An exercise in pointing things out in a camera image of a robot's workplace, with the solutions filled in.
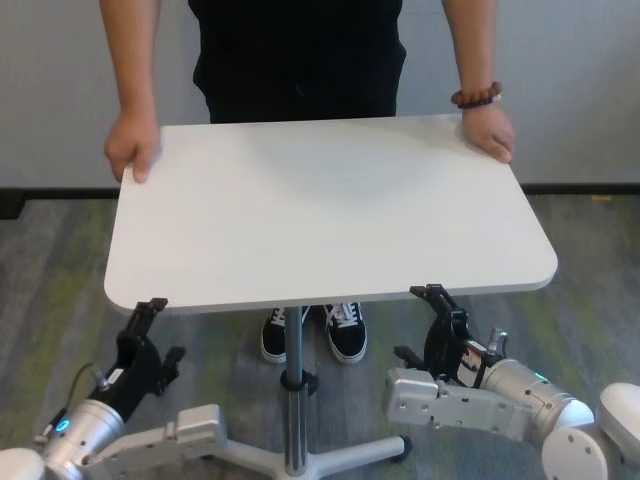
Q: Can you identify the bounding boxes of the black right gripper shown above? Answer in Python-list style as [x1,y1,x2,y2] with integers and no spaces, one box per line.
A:
[393,283,489,389]

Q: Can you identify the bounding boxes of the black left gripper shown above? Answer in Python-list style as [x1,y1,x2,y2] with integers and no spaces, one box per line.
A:
[92,298,186,421]

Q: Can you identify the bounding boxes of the white mobile pedestal table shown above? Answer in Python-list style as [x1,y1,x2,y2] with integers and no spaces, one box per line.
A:
[103,113,559,480]

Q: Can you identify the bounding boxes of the person's left forearm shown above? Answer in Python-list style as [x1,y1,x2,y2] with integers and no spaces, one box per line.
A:
[439,0,506,114]

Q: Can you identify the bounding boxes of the person's right forearm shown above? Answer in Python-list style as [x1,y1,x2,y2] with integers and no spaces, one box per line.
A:
[98,0,161,119]

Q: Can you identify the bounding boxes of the person's right hand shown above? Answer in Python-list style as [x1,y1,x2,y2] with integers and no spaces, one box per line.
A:
[103,107,162,184]

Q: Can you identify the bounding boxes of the person's left hand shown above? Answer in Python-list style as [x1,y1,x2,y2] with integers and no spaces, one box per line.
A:
[458,107,516,165]

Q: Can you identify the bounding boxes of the person's left black sneaker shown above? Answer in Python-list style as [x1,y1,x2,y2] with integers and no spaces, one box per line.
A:
[322,301,369,365]

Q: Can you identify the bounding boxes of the person's black sneaker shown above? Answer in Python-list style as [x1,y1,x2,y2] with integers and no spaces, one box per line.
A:
[260,304,311,365]
[322,301,369,365]

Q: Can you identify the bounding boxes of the person's right black sneaker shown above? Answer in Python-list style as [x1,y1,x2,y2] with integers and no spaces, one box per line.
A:
[260,304,311,365]

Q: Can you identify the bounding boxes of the person in black clothes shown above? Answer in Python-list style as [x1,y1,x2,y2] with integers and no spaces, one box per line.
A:
[187,0,406,124]

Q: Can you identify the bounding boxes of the left arm cable with plug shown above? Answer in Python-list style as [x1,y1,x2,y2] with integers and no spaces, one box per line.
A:
[63,363,112,401]

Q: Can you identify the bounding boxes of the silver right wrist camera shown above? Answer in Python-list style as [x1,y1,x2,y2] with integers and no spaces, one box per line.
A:
[382,367,544,441]

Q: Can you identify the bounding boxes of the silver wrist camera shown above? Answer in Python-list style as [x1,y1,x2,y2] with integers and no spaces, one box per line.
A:
[84,403,229,466]
[382,367,544,441]

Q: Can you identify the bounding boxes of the right arm silver cable plug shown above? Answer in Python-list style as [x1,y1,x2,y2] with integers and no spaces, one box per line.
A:
[487,327,509,357]

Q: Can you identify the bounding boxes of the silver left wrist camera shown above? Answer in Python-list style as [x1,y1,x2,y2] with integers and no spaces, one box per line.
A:
[84,403,229,466]

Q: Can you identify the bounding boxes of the dark blue bead bracelet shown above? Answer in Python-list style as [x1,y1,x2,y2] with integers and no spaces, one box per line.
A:
[459,94,503,110]

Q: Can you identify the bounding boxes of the brown wooden bead bracelet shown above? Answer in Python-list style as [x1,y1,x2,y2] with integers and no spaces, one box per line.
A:
[451,81,503,109]

